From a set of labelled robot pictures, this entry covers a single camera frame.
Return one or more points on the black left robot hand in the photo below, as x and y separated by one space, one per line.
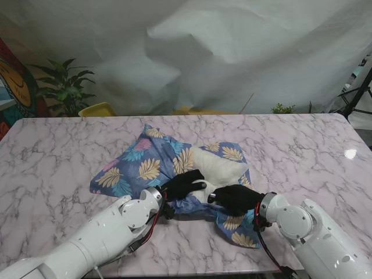
181 186

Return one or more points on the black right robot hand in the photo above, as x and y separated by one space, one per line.
236 200

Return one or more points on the white fluffy pillow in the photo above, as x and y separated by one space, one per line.
221 170

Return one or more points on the blue floral pillowcase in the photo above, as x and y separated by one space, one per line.
139 165

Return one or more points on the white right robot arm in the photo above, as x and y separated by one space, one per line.
314 232

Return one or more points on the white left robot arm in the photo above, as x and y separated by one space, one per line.
96 235

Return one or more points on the thin brown stick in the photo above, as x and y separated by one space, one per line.
247 103

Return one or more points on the small green plant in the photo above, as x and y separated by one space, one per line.
283 109

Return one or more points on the yellow chair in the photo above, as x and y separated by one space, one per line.
97 110

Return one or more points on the white backdrop sheet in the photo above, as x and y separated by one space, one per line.
186 52

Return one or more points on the large green potted plant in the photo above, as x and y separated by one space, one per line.
65 87

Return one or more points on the black tripod stand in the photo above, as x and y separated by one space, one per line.
359 98

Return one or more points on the colourful mural board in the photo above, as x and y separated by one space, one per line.
14 87

